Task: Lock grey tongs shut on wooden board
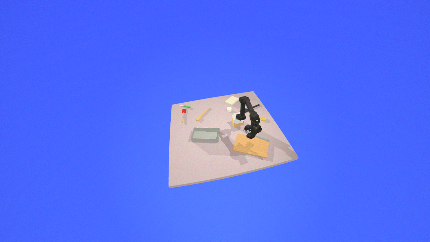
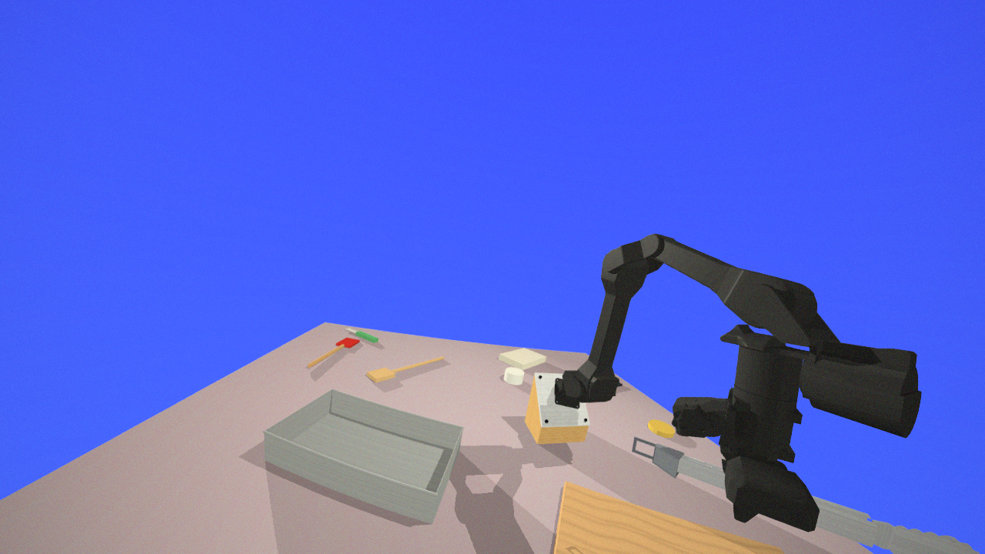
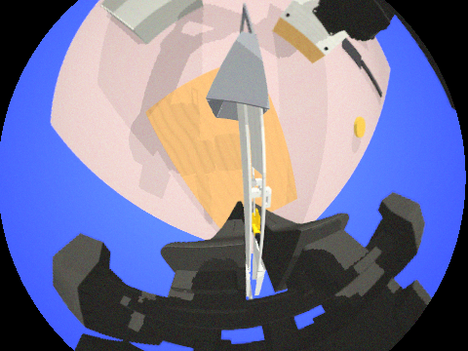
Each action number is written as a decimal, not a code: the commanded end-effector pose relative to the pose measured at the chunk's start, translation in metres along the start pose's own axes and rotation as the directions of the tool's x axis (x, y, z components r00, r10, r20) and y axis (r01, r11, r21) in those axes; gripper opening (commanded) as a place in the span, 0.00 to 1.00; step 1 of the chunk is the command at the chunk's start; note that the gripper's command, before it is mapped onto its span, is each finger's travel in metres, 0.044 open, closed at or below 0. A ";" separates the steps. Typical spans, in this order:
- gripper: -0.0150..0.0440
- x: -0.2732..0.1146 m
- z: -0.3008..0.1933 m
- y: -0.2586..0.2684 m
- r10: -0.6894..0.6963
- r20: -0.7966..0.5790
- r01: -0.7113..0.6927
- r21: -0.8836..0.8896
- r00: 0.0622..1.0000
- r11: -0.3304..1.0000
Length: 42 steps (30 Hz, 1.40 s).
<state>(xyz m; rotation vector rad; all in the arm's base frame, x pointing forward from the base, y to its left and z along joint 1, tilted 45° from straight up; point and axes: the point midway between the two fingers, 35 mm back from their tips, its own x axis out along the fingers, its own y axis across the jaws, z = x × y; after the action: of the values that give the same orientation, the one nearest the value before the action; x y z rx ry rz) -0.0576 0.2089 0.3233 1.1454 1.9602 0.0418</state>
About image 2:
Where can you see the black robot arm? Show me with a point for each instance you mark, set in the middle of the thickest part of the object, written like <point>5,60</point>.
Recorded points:
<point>875,387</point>

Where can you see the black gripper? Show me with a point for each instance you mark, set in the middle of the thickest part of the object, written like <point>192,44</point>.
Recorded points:
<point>755,481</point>

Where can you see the tan flat spatula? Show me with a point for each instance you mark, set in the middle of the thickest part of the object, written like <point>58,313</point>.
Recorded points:
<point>384,373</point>

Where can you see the yellow flat disc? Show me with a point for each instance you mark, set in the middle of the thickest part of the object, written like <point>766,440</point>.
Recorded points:
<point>664,430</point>

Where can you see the short cream cylinder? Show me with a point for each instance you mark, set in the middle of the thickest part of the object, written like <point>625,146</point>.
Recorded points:
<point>514,376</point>

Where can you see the red spatula with wooden handle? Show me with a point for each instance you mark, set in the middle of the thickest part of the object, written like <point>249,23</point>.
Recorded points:
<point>347,342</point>

